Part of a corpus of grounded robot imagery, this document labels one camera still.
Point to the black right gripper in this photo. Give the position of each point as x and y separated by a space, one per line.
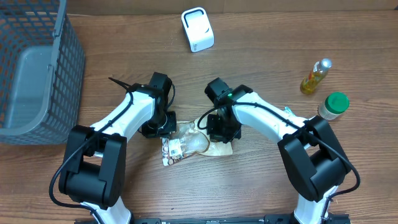
217 135

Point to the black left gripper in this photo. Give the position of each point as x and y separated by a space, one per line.
150 132

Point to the brown teal snack bag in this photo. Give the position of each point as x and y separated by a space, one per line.
188 141

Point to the teal snack bar wrapper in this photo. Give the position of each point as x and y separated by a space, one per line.
288 111

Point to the yellow liquid bottle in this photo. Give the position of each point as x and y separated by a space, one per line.
316 75

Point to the green lid jar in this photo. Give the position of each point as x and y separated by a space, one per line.
333 106

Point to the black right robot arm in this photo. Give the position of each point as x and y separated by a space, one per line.
314 160

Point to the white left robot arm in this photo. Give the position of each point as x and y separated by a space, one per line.
92 173

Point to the white barcode scanner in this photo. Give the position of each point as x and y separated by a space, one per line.
197 29

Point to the dark grey mesh basket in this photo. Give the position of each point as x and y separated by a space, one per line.
42 67

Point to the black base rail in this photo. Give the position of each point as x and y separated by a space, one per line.
211 221

